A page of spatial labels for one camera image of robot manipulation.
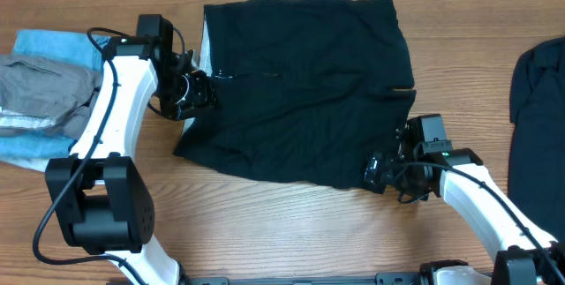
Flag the black shorts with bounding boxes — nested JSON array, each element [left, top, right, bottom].
[[174, 0, 416, 189]]

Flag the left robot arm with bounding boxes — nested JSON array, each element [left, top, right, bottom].
[[32, 14, 217, 284]]

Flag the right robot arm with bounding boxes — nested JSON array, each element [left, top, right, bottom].
[[364, 114, 564, 285]]

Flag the dark navy garment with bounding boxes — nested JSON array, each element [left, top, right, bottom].
[[508, 38, 564, 243]]

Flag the folded grey shorts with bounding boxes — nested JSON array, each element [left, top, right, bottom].
[[1, 55, 102, 139]]

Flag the folded blue jeans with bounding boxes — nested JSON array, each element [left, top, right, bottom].
[[1, 29, 103, 172]]

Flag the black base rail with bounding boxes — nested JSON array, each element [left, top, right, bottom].
[[105, 271, 500, 285]]

